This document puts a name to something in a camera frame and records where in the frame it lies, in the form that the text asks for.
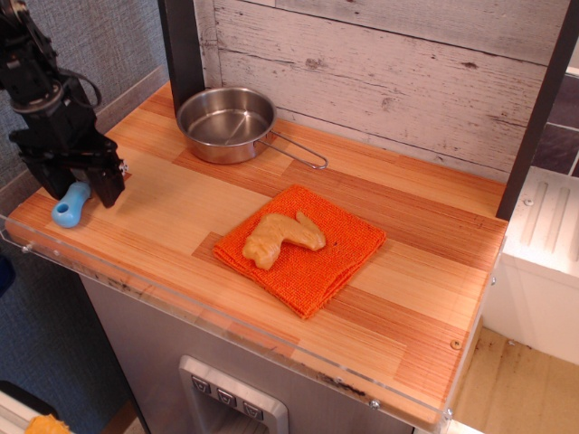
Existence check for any blue and grey toy spoon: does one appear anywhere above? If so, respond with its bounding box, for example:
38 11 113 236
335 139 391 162
51 182 91 229

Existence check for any white toy sink unit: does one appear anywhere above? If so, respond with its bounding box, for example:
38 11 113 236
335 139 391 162
482 167 578 363

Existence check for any yellow object at bottom left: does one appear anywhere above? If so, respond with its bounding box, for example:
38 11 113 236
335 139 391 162
24 415 71 434

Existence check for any silver dispenser panel with buttons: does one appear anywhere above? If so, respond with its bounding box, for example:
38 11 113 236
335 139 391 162
179 355 290 433

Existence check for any orange folded cloth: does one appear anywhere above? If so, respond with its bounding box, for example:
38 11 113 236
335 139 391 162
214 185 386 318

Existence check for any stainless steel pot with handle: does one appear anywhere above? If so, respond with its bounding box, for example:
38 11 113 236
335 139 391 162
176 87 328 170

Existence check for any tan toy chicken piece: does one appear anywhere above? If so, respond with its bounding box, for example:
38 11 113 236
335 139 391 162
242 211 326 270

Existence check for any dark vertical post right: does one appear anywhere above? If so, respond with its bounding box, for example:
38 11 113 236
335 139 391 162
496 0 578 221

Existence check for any dark vertical post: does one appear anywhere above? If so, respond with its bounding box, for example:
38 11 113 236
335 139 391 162
157 0 205 112
496 0 578 221

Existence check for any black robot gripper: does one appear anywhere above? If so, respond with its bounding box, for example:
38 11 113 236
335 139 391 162
9 97 127 208

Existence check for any clear acrylic table guard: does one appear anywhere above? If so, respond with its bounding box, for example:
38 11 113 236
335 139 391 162
6 207 502 433

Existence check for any grey toy fridge cabinet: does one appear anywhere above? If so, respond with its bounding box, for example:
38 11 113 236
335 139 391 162
81 278 413 433

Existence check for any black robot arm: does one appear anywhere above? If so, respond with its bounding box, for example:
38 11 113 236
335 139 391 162
1 1 126 208

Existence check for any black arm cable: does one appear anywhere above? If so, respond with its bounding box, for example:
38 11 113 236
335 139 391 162
58 68 102 109

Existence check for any dark vertical post left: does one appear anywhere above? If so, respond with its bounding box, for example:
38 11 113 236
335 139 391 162
157 0 205 112

